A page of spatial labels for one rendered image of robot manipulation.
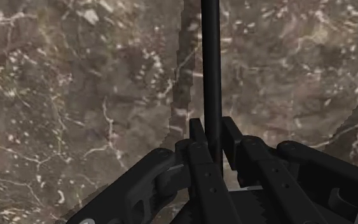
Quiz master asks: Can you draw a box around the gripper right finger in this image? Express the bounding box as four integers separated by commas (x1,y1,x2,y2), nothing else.
221,116,358,224

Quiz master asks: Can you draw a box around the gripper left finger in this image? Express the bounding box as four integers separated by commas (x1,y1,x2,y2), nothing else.
65,118,242,224

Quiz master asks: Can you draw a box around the thin black rod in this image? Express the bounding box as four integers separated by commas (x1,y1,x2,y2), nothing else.
200,0,224,178

